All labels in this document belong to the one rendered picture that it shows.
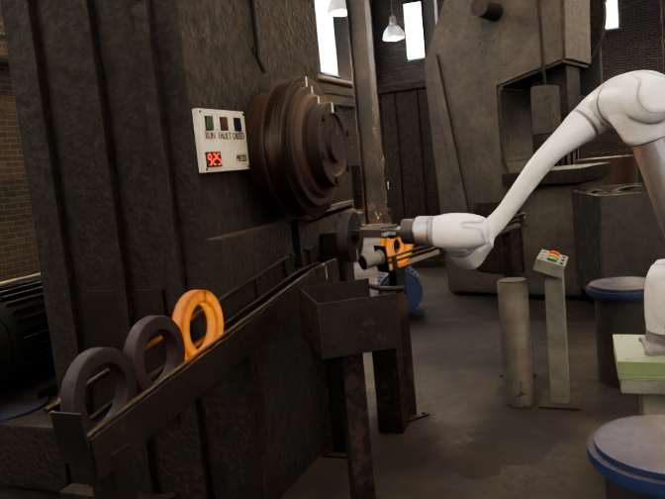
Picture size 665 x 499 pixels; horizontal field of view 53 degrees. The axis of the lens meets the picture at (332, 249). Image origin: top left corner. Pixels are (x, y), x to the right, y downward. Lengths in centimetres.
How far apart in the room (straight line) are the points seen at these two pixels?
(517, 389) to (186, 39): 184
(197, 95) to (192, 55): 11
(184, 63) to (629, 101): 117
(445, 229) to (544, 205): 285
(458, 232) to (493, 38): 308
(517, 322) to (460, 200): 225
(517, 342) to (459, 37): 271
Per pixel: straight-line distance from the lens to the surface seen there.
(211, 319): 176
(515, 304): 276
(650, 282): 219
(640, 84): 184
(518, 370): 284
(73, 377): 137
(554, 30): 471
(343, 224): 197
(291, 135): 210
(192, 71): 199
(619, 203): 406
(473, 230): 189
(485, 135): 484
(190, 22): 203
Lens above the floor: 104
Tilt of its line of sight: 7 degrees down
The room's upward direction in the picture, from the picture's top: 5 degrees counter-clockwise
